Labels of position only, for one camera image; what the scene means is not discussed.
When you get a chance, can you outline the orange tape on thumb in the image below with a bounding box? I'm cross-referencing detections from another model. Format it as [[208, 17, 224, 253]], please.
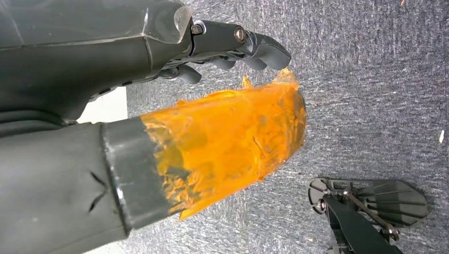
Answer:
[[140, 68, 308, 222]]

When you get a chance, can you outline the white panel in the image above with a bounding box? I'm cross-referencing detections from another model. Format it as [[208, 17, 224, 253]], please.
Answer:
[[76, 86, 129, 124]]

